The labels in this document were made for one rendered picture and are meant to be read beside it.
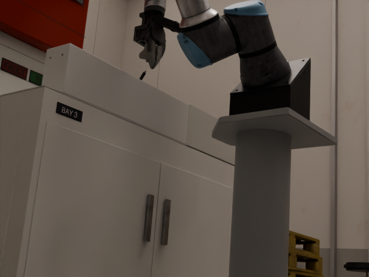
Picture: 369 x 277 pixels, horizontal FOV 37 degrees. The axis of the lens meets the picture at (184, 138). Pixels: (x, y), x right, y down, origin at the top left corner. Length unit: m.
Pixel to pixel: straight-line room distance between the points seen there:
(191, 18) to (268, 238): 0.63
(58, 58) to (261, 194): 0.65
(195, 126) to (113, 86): 0.42
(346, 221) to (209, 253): 6.67
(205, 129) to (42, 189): 0.76
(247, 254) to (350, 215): 7.06
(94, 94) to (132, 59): 10.46
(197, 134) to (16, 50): 0.77
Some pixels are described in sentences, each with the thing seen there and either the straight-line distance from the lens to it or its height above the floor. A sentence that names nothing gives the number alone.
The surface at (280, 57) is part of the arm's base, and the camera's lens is 1.66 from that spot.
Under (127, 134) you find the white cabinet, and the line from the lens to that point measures 1.64.
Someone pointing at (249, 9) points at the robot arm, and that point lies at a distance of 1.60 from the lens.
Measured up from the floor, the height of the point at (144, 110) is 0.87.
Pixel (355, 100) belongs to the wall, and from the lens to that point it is 8.93.
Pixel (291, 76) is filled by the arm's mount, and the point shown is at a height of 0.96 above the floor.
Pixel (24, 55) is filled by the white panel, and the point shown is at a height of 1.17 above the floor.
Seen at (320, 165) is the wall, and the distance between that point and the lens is 8.86.
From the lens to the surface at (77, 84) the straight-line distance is 1.52.
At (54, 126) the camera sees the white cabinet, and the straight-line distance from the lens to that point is 1.44.
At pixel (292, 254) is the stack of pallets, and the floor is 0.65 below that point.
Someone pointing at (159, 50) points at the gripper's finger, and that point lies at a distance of 1.89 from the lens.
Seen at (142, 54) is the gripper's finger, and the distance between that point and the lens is 1.88.
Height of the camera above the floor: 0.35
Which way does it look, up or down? 15 degrees up
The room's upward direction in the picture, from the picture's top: 4 degrees clockwise
